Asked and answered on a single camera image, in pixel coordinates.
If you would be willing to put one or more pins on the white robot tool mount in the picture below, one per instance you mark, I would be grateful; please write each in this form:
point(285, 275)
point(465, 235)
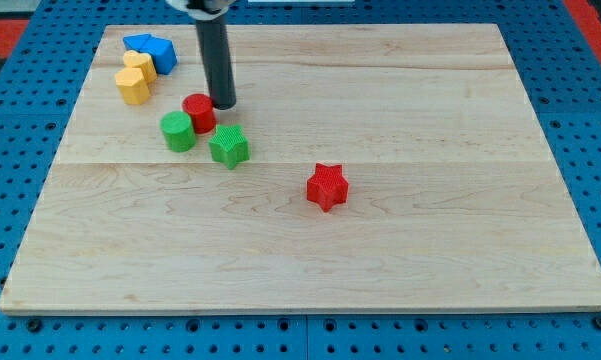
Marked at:
point(202, 9)

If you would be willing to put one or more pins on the blue triangle block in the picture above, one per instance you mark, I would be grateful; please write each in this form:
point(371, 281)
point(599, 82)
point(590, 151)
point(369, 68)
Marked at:
point(136, 42)

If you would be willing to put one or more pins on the blue pentagon block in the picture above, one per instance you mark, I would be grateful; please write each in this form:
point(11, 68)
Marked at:
point(163, 54)

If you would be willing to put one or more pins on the yellow heart block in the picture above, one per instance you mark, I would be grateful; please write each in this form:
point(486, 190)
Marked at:
point(142, 61)

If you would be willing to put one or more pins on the light wooden board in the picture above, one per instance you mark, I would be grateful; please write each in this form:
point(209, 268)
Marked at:
point(455, 203)

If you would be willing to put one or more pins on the green star block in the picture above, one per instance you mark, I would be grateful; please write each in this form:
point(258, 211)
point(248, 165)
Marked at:
point(229, 146)

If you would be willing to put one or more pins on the red star block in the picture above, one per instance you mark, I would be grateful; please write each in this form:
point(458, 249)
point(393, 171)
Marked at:
point(327, 187)

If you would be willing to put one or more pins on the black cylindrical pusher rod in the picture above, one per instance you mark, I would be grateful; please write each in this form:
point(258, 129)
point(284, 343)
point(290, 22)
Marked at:
point(216, 58)

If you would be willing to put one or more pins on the yellow hexagon block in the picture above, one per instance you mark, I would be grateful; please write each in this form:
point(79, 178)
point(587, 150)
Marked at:
point(132, 86)

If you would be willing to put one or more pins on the green cylinder block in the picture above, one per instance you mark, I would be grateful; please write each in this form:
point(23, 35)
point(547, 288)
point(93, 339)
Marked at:
point(177, 131)

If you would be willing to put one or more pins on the red cylinder block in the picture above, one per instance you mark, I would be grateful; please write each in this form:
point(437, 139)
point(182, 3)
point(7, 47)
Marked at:
point(200, 109)

